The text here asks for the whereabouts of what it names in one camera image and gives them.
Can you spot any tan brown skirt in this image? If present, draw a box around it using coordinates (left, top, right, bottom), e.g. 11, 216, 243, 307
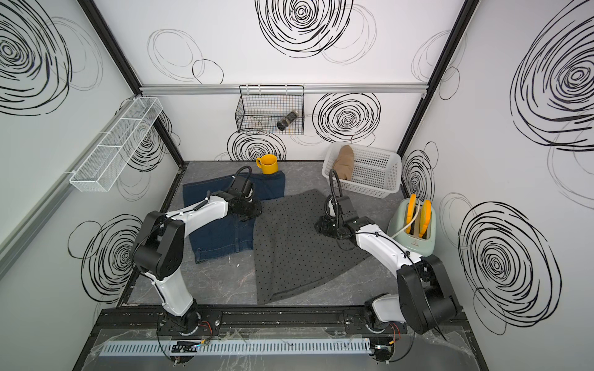
333, 145, 354, 181

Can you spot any white plastic basket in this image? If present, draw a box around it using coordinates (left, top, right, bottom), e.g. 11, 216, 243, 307
322, 142, 402, 199

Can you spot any grey polka dot skirt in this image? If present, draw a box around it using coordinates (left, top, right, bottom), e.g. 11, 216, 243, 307
253, 190, 370, 305

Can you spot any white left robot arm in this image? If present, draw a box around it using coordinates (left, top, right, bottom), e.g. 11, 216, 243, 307
131, 174, 262, 335

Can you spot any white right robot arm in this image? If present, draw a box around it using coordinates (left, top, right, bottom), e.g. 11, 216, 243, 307
315, 196, 462, 335

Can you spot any dark blue skirt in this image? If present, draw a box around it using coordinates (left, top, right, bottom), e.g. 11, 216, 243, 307
183, 171, 286, 264

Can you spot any yellow mug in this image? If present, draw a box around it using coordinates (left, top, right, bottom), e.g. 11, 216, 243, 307
256, 154, 278, 175

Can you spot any yellow toast slice left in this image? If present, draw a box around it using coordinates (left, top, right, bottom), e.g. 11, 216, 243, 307
405, 194, 417, 230

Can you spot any yellow toast slice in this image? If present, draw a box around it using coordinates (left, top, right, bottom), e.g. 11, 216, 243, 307
418, 199, 432, 238
405, 194, 417, 230

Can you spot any mint green toaster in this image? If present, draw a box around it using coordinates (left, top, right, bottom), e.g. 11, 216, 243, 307
388, 198, 437, 257

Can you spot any dark cylindrical bottle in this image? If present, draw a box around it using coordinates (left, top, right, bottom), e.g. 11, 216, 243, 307
276, 111, 299, 131

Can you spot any yellow toast slice right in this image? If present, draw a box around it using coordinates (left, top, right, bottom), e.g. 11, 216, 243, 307
418, 199, 432, 238

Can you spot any white toaster cable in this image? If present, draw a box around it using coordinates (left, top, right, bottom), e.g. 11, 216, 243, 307
389, 208, 421, 242

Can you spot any black wire wall basket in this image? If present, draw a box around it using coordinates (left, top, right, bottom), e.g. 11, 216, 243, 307
235, 84, 305, 135

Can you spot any white slotted cable duct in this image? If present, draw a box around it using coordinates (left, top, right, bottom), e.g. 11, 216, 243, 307
99, 339, 371, 357

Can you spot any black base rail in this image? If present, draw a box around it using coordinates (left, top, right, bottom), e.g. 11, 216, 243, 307
94, 303, 470, 337

